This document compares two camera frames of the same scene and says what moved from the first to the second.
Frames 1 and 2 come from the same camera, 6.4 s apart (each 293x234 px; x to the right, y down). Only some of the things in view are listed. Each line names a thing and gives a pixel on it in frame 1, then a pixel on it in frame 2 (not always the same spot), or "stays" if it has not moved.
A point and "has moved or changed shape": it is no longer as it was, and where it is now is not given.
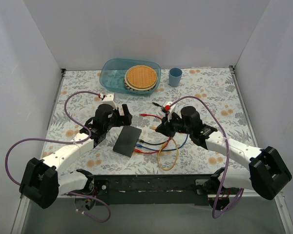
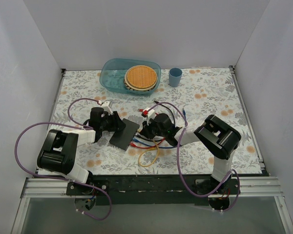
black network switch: [126, 140] has moved or changed shape
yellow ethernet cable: [154, 128] → [156, 147]
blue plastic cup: [175, 76] stays
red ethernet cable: [136, 150] → [142, 147]
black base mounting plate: [152, 190] stays
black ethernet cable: [143, 141] has moved or changed shape
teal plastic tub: [112, 72] stays
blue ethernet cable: [179, 148] has moved or changed shape
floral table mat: [139, 147] stays
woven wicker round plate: [140, 78] stays
